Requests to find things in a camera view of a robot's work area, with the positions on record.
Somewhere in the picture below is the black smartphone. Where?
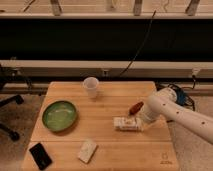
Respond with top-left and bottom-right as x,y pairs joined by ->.
29,143 -> 52,170

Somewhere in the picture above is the green ceramic bowl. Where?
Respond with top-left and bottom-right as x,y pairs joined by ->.
42,100 -> 78,132

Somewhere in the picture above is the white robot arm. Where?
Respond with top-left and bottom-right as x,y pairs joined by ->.
140,88 -> 213,144

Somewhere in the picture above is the white plastic cup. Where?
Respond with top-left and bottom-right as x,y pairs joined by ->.
83,77 -> 99,98

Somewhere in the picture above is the brown sausage-shaped object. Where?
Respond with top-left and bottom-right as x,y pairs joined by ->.
129,102 -> 144,115

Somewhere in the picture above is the black hanging cable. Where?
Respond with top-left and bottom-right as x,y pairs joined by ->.
118,9 -> 157,77

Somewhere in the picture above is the black office chair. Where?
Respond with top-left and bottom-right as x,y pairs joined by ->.
0,64 -> 24,141

